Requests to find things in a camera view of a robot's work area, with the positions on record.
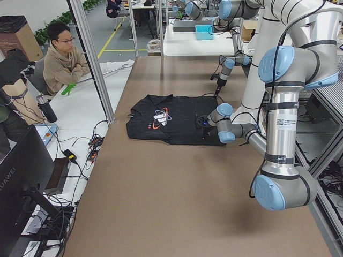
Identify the blue plastic bin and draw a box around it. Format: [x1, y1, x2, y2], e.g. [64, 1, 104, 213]
[195, 25, 214, 41]

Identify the black Huawei monitor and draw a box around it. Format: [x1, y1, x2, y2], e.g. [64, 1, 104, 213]
[1, 125, 58, 256]

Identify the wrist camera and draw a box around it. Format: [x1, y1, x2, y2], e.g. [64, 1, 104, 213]
[195, 115, 208, 129]
[210, 73, 218, 80]

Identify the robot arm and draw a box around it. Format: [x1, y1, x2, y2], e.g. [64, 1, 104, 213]
[211, 18, 252, 96]
[197, 1, 342, 211]

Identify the green toy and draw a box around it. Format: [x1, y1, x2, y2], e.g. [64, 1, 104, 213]
[61, 83, 76, 95]

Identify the black power adapter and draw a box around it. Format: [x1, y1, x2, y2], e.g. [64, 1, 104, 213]
[62, 149, 77, 163]

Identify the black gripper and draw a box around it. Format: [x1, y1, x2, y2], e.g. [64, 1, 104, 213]
[215, 78, 227, 94]
[202, 125, 213, 139]

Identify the black water bottle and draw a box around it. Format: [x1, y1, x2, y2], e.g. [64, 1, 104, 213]
[36, 94, 57, 123]

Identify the black printed t-shirt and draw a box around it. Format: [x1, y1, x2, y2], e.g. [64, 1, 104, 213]
[126, 94, 223, 146]

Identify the aluminium frame post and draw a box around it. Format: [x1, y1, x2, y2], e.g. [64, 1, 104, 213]
[66, 0, 115, 125]

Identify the brown cardboard box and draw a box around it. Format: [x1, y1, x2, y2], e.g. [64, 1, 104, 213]
[1, 15, 43, 61]

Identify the seated person beige hoodie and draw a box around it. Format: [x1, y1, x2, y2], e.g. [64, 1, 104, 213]
[43, 22, 90, 96]

